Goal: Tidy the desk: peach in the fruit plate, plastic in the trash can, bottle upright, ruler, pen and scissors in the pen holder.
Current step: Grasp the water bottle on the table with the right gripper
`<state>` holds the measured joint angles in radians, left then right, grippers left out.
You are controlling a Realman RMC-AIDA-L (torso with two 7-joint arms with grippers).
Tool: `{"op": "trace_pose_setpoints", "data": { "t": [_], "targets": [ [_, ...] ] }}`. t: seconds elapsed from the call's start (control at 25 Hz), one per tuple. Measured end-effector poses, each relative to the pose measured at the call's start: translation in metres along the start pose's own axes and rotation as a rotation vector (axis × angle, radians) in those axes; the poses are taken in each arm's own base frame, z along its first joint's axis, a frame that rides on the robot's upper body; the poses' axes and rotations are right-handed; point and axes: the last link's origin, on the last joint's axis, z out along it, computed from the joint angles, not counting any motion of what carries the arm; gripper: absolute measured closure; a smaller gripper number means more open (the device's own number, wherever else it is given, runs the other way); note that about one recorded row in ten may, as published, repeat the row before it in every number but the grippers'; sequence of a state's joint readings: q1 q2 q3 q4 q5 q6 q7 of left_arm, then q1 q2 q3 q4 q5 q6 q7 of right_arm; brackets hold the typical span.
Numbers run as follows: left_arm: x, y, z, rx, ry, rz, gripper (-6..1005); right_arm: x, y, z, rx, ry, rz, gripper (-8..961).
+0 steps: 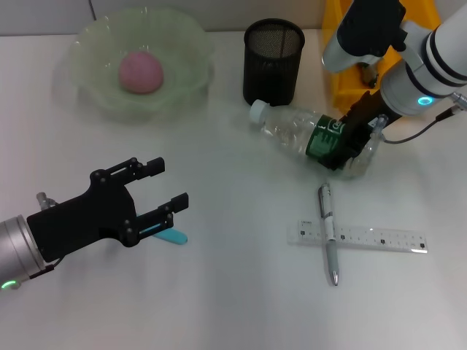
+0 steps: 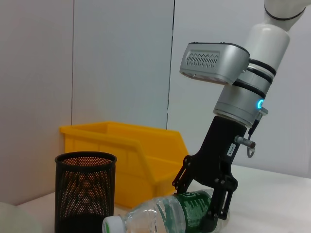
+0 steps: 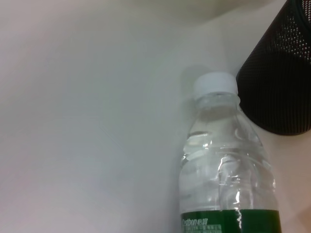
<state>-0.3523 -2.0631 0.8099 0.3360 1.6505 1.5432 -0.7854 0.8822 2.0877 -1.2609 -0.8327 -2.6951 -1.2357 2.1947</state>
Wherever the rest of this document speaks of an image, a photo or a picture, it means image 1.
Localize pink peach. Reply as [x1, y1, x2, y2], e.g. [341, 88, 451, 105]
[118, 50, 164, 95]

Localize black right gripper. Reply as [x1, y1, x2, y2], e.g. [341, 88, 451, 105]
[320, 90, 401, 171]

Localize clear plastic ruler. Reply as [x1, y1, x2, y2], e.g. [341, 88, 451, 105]
[287, 218, 430, 254]

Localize translucent green fruit plate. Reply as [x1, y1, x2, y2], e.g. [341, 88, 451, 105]
[54, 7, 216, 123]

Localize clear bottle green label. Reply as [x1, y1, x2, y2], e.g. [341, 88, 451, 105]
[249, 98, 384, 179]

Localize yellow plastic bin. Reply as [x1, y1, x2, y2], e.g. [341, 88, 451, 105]
[321, 0, 442, 114]

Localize black mesh pen holder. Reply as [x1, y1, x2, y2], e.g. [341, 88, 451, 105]
[242, 18, 305, 107]

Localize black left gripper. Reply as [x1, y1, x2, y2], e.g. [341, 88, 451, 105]
[27, 157, 190, 263]

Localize blue scissors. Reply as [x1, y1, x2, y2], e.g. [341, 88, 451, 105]
[140, 224, 189, 246]

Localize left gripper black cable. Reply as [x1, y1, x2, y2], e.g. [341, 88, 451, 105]
[35, 192, 58, 212]

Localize silver pen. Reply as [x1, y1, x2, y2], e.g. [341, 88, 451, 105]
[317, 183, 341, 287]

